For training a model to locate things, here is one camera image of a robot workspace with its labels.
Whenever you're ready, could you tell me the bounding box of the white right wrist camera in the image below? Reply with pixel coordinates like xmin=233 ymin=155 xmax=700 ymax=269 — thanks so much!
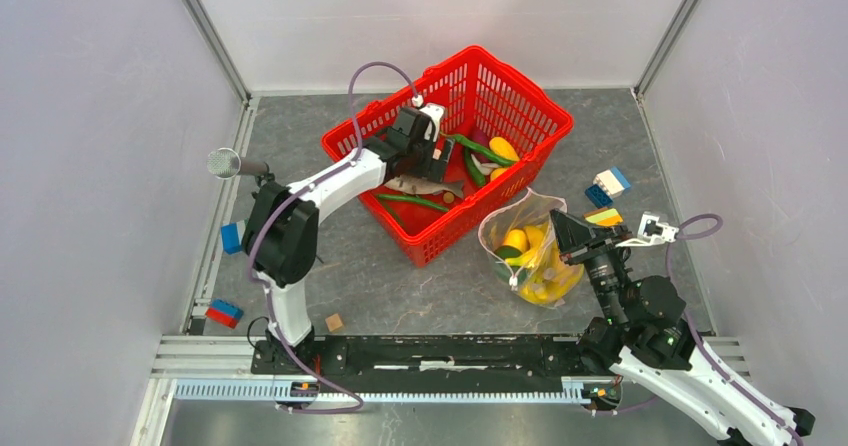
xmin=616 ymin=212 xmax=680 ymax=248

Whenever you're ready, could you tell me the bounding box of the yellow toy lemon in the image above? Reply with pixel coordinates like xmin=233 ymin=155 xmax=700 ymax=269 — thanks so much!
xmin=489 ymin=136 xmax=520 ymax=162

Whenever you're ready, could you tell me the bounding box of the clear zip top bag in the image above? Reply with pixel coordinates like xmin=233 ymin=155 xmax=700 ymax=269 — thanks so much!
xmin=477 ymin=189 xmax=569 ymax=308

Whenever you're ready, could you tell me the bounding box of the yellow toy banana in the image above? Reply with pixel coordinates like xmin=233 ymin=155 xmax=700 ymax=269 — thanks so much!
xmin=511 ymin=260 xmax=584 ymax=306

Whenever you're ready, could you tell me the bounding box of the grey toy fish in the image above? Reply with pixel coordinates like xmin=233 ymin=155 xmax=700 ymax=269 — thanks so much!
xmin=384 ymin=174 xmax=465 ymax=198

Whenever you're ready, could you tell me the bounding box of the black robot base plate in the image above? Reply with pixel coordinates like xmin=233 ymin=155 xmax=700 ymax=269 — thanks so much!
xmin=251 ymin=334 xmax=622 ymax=396

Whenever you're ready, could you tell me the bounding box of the green toy avocado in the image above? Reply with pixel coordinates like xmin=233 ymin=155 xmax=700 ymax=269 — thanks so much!
xmin=495 ymin=245 xmax=523 ymax=260

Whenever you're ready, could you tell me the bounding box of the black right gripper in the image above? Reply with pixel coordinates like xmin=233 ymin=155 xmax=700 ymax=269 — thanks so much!
xmin=545 ymin=208 xmax=628 ymax=325

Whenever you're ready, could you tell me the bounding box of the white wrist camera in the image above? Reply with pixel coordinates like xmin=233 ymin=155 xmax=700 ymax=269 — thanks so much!
xmin=616 ymin=212 xmax=680 ymax=248
xmin=412 ymin=94 xmax=446 ymax=143

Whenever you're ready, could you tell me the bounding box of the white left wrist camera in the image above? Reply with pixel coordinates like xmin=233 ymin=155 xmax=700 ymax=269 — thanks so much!
xmin=412 ymin=94 xmax=446 ymax=143

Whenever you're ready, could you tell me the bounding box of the small wooden cube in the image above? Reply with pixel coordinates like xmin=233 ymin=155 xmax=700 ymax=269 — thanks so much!
xmin=325 ymin=313 xmax=345 ymax=333

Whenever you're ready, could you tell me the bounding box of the red blue toy block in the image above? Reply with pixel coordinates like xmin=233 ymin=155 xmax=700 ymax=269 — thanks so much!
xmin=205 ymin=299 xmax=244 ymax=329

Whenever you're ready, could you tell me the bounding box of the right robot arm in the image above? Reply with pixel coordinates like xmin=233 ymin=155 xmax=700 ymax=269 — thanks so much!
xmin=550 ymin=209 xmax=815 ymax=445

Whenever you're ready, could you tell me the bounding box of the long green toy chili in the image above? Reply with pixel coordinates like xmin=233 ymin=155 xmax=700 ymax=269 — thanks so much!
xmin=376 ymin=194 xmax=449 ymax=213

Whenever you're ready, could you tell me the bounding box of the silver mesh microphone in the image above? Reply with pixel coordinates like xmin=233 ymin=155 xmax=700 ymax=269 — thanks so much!
xmin=207 ymin=148 xmax=270 ymax=180

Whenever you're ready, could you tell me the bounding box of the white blue toy block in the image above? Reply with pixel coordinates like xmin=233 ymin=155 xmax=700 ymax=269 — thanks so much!
xmin=593 ymin=167 xmax=632 ymax=199

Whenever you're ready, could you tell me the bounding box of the dark blue toy block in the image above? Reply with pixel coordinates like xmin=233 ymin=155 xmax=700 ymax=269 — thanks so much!
xmin=584 ymin=184 xmax=613 ymax=209

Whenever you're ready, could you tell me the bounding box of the red plastic basket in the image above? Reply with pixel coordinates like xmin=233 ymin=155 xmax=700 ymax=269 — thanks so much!
xmin=359 ymin=45 xmax=573 ymax=267

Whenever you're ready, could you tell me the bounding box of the blue green white block stack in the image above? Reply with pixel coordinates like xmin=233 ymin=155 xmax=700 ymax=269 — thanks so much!
xmin=220 ymin=220 xmax=246 ymax=255

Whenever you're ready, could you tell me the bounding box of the yellow toy starfruit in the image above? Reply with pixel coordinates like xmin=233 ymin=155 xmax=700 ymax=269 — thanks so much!
xmin=502 ymin=228 xmax=529 ymax=254

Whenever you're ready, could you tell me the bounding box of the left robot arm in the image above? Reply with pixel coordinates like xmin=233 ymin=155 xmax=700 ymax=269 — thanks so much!
xmin=242 ymin=103 xmax=446 ymax=374

